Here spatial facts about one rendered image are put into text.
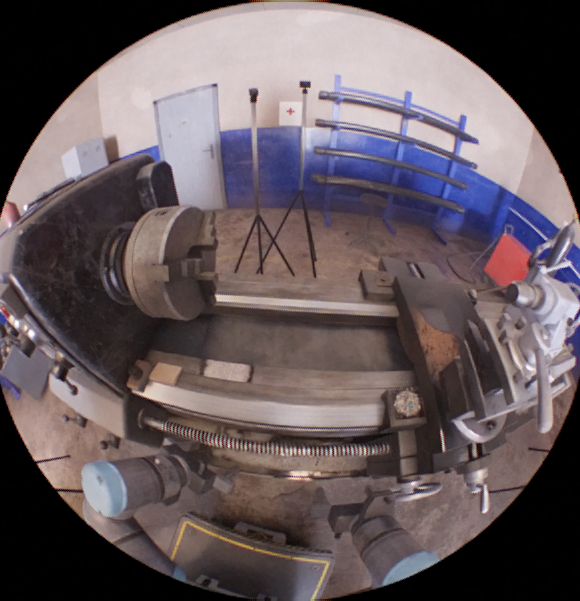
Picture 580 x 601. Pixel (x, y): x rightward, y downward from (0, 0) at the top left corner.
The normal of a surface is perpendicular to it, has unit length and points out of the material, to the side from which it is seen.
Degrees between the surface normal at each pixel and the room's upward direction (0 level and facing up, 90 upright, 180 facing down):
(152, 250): 44
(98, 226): 90
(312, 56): 90
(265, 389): 0
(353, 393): 0
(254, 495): 0
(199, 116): 90
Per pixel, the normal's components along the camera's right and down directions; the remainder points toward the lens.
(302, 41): -0.07, 0.72
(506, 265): -0.96, 0.18
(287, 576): 0.02, -0.69
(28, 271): 1.00, 0.07
